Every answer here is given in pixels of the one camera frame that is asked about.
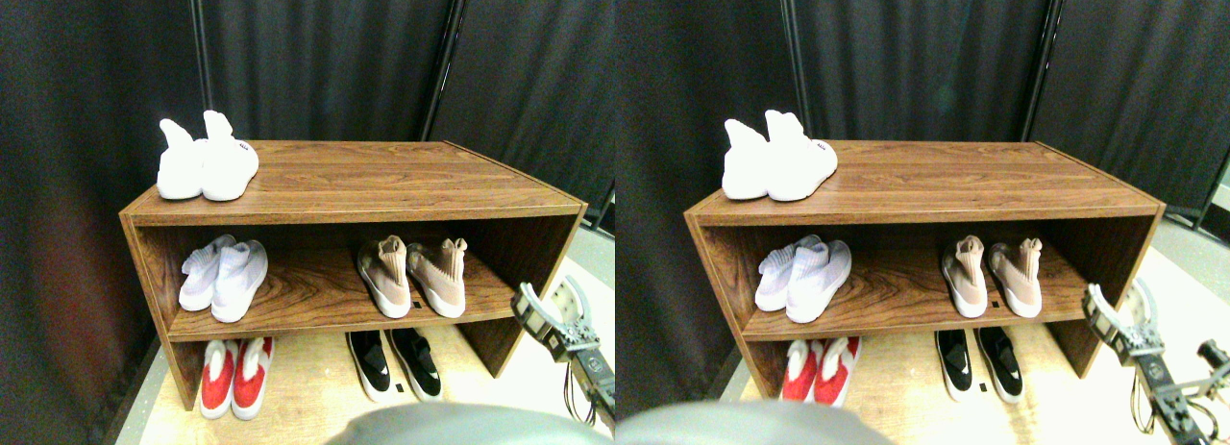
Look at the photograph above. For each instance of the curtain stand pole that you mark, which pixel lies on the curtain stand pole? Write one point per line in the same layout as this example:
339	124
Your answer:
443	61
791	56
1043	61

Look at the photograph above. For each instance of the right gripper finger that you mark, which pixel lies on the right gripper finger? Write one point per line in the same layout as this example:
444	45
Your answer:
1153	330
1100	304
584	325
528	303

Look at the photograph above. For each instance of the brown shoe rack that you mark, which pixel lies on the brown shoe rack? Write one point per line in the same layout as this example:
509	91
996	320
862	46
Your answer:
384	185
961	185

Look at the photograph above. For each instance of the red shoe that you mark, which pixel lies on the red shoe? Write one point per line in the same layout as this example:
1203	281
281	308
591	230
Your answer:
252	380
218	383
831	373
798	373

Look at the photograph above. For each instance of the pale lilac shoe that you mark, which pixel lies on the pale lilac shoe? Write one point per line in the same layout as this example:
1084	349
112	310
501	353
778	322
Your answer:
817	286
774	282
197	282
237	286

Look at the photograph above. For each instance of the white shoe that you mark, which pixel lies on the white shoe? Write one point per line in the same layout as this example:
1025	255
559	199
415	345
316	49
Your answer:
229	171
178	171
802	171
745	171

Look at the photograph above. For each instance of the beige shoe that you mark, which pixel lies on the beige shoe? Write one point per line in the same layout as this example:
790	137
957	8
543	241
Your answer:
1019	282
966	282
384	282
440	282

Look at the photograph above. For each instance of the black bracket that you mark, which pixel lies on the black bracket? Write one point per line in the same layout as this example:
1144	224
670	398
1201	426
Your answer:
1213	354

